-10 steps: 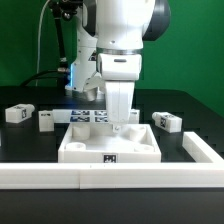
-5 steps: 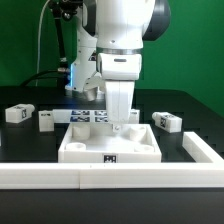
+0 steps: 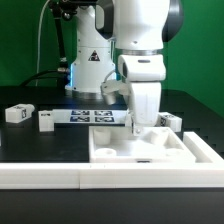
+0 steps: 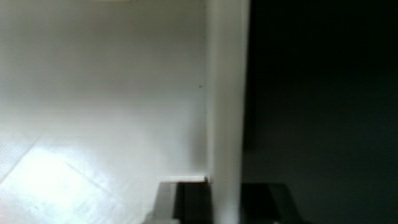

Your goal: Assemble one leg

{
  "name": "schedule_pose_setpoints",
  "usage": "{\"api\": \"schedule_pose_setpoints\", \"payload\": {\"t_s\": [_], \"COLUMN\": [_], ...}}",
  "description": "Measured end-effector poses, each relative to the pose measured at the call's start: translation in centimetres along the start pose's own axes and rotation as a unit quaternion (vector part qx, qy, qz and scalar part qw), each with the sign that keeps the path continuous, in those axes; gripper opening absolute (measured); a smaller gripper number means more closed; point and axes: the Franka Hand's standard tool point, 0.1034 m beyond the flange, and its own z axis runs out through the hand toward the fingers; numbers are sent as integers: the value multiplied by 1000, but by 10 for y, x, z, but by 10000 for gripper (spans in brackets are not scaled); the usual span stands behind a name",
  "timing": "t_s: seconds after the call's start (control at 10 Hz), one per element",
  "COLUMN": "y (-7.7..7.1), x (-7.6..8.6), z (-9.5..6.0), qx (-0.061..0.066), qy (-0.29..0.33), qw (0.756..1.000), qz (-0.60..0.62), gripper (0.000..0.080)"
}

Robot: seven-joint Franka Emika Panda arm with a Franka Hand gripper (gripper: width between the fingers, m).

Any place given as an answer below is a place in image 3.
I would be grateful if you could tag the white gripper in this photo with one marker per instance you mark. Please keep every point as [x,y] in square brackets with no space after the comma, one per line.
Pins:
[144,75]

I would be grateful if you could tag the white square tabletop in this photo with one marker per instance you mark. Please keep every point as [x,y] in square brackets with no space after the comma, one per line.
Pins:
[113,144]

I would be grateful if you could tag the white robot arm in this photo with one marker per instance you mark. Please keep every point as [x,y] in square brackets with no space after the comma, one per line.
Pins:
[119,52]

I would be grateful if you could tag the white U-shaped obstacle fixture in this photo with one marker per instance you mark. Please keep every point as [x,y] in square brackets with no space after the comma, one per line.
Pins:
[48,118]

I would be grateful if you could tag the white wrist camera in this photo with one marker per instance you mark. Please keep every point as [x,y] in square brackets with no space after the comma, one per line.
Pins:
[111,88]

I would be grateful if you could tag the white front fence wall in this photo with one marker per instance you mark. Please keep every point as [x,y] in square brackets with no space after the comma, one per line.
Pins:
[208,173]

